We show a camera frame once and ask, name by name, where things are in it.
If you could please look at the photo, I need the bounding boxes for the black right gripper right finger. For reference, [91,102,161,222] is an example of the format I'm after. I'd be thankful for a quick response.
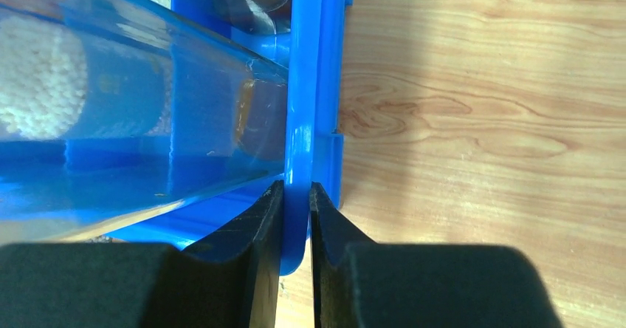
[309,182,562,327]

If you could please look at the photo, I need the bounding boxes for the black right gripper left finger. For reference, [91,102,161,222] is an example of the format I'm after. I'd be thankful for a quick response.
[1,181,283,327]

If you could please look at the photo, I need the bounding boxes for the blue plastic divided bin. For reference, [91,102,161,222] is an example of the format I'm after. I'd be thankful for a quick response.
[99,0,353,275]

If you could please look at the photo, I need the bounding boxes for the glass oil bottle gold spout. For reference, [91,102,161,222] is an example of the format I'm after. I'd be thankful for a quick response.
[212,0,292,35]

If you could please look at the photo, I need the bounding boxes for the blue label shaker jar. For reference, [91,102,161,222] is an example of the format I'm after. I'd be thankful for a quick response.
[1,15,171,142]

